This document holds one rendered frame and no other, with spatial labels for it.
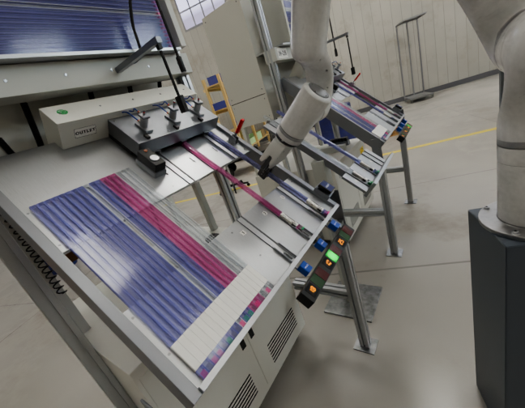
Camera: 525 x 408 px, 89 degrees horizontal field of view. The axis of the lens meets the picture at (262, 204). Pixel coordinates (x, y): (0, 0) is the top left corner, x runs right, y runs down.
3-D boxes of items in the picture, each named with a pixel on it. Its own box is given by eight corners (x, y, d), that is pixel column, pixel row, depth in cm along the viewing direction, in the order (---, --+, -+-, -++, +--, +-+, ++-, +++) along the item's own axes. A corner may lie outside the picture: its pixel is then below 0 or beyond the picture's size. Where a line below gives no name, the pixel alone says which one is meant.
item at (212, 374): (329, 218, 95) (339, 206, 90) (198, 401, 48) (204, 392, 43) (326, 217, 95) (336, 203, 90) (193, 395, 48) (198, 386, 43)
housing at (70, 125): (192, 125, 111) (197, 93, 101) (67, 167, 76) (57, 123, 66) (178, 116, 112) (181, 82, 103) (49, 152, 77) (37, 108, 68)
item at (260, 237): (330, 212, 93) (334, 206, 91) (194, 393, 46) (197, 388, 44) (286, 182, 98) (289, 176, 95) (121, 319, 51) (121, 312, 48)
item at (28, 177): (246, 160, 103) (249, 150, 100) (66, 265, 56) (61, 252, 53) (185, 118, 111) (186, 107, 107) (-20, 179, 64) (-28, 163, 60)
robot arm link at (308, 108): (291, 116, 82) (275, 123, 75) (315, 78, 72) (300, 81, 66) (311, 134, 80) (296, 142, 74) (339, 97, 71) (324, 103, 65)
